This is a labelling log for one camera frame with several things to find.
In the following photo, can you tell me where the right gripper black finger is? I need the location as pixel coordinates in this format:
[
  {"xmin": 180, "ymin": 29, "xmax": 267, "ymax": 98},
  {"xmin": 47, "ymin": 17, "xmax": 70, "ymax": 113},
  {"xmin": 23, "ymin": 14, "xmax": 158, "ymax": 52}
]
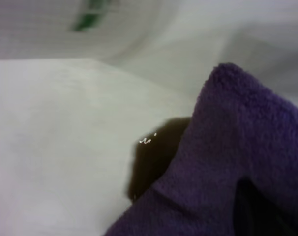
[{"xmin": 233, "ymin": 178, "xmax": 289, "ymax": 236}]

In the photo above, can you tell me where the purple cloth black trim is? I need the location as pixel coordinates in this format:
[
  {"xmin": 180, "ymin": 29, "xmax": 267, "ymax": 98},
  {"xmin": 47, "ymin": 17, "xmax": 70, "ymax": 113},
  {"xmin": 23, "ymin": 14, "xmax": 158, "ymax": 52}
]
[{"xmin": 103, "ymin": 62, "xmax": 298, "ymax": 236}]

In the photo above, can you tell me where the white paper cup green print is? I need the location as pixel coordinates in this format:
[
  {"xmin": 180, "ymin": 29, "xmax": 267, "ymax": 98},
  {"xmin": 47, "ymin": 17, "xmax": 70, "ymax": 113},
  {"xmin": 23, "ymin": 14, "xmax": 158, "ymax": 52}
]
[{"xmin": 0, "ymin": 0, "xmax": 169, "ymax": 63}]

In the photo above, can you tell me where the dark brown liquid spill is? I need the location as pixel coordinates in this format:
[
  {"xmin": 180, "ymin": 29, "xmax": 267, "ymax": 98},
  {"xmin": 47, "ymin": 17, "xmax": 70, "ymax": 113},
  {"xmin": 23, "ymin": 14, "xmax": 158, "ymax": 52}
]
[{"xmin": 125, "ymin": 116, "xmax": 193, "ymax": 204}]

